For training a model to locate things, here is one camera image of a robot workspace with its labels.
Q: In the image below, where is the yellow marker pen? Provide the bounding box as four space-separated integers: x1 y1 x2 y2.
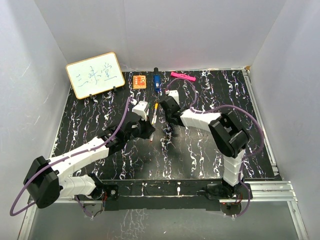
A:
151 103 159 125

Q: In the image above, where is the green marker pen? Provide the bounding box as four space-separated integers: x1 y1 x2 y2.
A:
147 103 151 118

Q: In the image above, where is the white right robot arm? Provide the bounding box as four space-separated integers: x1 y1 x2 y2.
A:
160 96 249 200

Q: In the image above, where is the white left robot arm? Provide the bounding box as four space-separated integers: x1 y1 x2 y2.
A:
23 109 155 209

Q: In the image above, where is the blue stapler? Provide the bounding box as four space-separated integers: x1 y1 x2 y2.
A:
153 67 161 92

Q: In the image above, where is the pink plastic clip bar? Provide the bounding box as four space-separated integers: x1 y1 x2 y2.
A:
170 71 196 82

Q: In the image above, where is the small orange notebook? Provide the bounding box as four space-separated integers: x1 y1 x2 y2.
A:
132 75 147 90

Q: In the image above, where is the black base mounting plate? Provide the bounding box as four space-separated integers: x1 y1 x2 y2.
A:
103 179 252 211

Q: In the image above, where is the small yellow-framed whiteboard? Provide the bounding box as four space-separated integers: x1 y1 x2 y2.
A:
65 52 126 100

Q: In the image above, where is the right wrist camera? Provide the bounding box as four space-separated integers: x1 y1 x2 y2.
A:
165 90 180 105

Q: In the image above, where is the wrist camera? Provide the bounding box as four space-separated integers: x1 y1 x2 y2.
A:
132 101 149 121
165 90 180 105

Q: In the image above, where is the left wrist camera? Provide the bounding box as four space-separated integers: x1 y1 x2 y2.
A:
132 101 149 121

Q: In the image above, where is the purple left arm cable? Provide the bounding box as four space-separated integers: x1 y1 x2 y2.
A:
9 96 135 221

